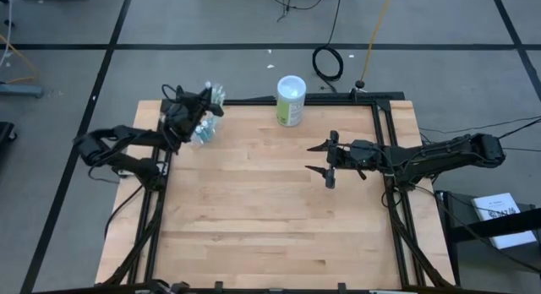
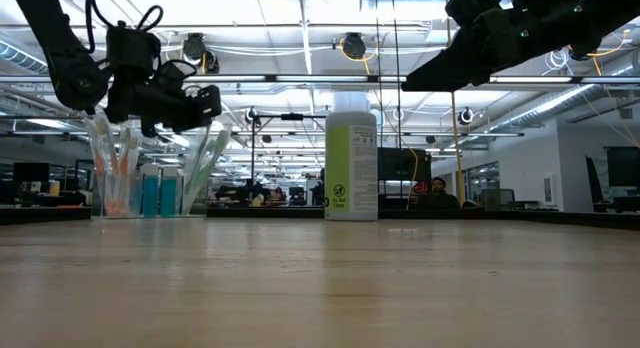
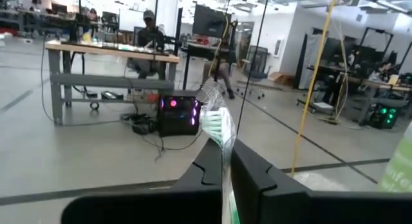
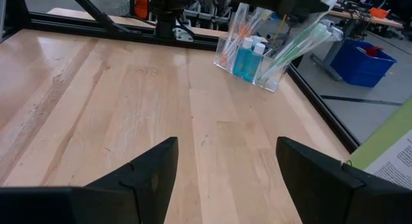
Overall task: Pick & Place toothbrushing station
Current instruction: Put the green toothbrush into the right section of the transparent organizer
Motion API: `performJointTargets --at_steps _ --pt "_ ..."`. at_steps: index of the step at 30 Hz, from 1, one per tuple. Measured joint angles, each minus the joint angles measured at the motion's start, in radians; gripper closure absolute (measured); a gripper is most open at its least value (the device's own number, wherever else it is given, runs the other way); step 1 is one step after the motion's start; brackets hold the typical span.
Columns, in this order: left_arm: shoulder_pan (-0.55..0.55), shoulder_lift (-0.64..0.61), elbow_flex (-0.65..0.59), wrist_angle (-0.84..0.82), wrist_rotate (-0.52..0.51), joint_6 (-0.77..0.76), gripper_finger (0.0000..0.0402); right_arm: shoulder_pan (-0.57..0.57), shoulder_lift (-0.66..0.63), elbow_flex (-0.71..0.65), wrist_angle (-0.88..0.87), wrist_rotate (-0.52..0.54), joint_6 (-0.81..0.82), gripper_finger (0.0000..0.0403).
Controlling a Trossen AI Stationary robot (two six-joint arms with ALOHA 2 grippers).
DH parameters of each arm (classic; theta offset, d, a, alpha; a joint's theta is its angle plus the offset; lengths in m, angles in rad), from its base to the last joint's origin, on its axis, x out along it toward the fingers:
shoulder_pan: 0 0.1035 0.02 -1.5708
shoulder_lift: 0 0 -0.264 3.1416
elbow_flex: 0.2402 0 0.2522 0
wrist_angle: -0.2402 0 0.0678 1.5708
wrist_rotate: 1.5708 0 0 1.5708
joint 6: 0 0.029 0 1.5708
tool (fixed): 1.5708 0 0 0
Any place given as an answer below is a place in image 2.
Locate black computer monitor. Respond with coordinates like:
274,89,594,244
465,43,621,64
12,161,51,195
604,146,640,189

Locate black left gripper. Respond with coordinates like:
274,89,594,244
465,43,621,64
103,19,223,138

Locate white green wipes canister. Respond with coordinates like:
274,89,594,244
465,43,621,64
324,90,380,222

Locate black aluminium table frame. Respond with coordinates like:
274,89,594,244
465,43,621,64
0,206,640,232

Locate black background rig frame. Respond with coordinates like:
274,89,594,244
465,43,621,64
249,112,329,209

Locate long ceiling light bar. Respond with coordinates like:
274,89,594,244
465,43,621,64
184,73,640,85

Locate black wall screen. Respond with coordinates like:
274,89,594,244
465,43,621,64
378,146,433,183

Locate green toothbrush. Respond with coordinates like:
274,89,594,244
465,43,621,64
179,137,199,215
192,129,232,209
182,129,214,214
187,130,224,214

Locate small blue mouthwash bottle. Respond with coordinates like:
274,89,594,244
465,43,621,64
160,165,179,218
141,163,161,218

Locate grey mesh office chair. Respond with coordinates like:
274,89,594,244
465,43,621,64
479,187,516,211

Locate person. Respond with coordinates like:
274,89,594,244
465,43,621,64
421,176,462,211

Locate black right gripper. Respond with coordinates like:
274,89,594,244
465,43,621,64
400,0,556,93

